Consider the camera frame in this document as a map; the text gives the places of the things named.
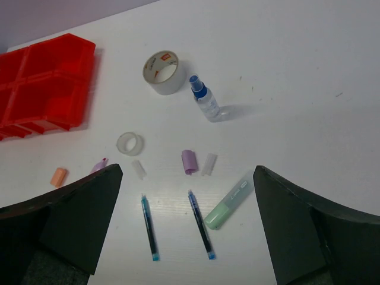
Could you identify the green highlighter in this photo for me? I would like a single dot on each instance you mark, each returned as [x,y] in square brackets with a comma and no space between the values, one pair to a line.
[233,199]

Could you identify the blue ink pen refill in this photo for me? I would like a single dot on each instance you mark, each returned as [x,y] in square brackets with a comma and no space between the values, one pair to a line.
[201,227]

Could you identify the clear cap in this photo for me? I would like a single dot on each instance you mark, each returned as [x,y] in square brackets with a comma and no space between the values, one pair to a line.
[209,164]
[140,171]

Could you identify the purple highlighter cap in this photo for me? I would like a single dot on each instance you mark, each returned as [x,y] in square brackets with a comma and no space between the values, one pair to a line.
[189,161]

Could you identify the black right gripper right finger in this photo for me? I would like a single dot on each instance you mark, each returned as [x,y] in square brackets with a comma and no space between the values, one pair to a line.
[313,240]

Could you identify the clear cap right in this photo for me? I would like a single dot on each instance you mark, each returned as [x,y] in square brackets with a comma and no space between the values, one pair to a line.
[209,164]

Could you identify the orange highlighter cap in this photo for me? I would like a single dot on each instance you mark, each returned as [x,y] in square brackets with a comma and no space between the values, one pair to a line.
[58,177]

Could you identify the large clear tape roll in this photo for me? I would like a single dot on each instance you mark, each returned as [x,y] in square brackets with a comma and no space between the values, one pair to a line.
[164,72]

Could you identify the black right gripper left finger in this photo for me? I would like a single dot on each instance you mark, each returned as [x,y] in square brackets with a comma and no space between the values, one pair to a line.
[57,237]

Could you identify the teal ink pen refill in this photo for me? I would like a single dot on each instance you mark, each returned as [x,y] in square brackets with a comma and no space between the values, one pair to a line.
[149,227]

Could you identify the clear cap left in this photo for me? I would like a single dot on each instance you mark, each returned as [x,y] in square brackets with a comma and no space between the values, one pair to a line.
[140,171]

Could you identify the blue-capped spray bottle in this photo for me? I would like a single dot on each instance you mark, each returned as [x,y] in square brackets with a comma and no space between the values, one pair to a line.
[204,98]

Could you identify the pink highlighter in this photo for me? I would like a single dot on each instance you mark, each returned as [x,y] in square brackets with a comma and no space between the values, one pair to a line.
[100,165]

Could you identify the small clear tape roll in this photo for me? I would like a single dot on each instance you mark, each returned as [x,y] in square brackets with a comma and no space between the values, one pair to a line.
[130,144]

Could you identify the red four-compartment bin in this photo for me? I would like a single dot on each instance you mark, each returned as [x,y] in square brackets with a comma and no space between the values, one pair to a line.
[44,86]

